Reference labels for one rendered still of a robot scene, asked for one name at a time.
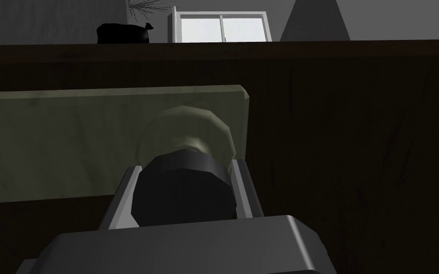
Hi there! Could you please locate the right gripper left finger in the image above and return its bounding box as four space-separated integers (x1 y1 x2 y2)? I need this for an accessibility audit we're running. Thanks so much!
98 165 143 231

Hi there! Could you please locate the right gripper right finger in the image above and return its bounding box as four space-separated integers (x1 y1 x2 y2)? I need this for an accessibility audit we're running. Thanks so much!
230 159 265 219

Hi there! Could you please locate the olive and black knob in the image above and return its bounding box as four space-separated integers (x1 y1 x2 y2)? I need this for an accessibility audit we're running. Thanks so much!
130 105 239 228

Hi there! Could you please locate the olive green drawer front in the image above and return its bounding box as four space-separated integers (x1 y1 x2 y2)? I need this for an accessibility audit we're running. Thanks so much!
0 85 250 206

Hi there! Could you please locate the white framed window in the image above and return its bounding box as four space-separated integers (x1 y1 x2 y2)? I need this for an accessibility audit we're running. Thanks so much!
167 6 273 44

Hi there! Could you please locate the black bag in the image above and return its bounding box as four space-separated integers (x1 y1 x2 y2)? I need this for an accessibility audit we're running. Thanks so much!
96 22 154 44

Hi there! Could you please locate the spiky plant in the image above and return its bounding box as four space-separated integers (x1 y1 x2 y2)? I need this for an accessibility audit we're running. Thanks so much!
127 0 178 23

